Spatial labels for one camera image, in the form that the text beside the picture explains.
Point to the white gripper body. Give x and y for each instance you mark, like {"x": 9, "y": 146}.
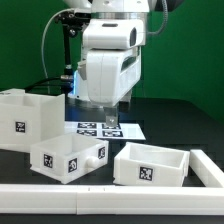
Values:
{"x": 110, "y": 74}

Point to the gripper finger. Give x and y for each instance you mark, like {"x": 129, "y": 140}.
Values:
{"x": 111, "y": 114}

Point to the white drawer without knob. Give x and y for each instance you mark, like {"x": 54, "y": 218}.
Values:
{"x": 148, "y": 165}

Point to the white drawer with knob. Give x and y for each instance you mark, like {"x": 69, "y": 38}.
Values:
{"x": 69, "y": 156}

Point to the white drawer housing box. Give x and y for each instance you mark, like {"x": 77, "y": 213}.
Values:
{"x": 27, "y": 118}

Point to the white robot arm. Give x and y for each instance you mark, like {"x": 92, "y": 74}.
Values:
{"x": 122, "y": 10}

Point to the white paper with markers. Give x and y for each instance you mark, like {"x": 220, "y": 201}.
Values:
{"x": 127, "y": 131}

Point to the black camera on stand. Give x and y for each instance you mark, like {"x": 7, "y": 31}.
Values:
{"x": 72, "y": 23}

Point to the white front fence rail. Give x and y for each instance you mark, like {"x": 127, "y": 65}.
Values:
{"x": 116, "y": 200}

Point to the white fence rail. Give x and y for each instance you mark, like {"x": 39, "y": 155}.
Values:
{"x": 116, "y": 200}
{"x": 206, "y": 170}

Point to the white right fence rail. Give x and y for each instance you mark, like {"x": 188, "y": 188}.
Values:
{"x": 206, "y": 170}

